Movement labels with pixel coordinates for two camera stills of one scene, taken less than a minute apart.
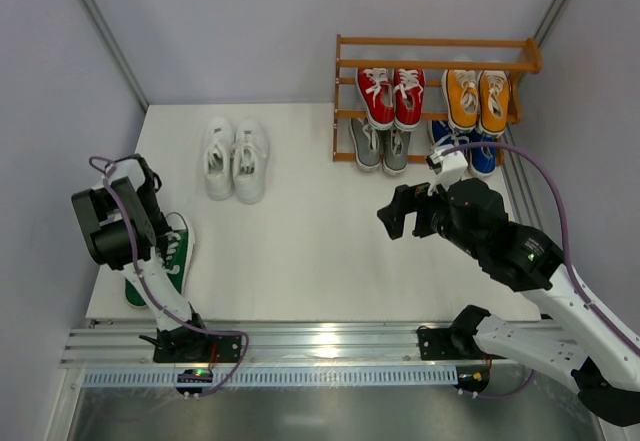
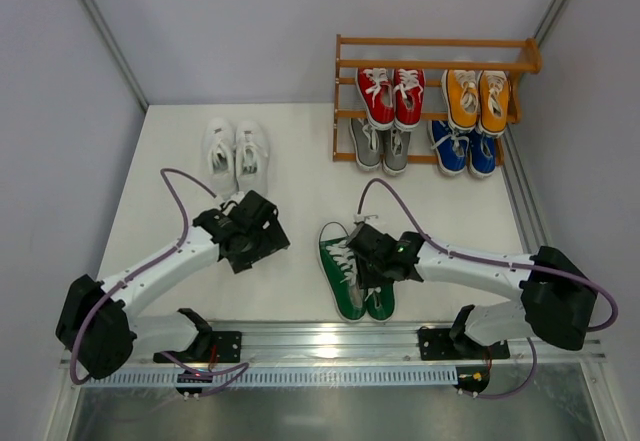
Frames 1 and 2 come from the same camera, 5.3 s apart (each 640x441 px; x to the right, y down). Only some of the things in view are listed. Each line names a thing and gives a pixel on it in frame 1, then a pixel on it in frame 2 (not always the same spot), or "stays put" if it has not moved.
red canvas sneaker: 376,87 stays put
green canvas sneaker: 175,249 to 381,303
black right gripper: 420,209 to 367,243
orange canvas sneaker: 494,96 stays put
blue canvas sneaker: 483,160 stays put
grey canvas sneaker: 395,154 stays put
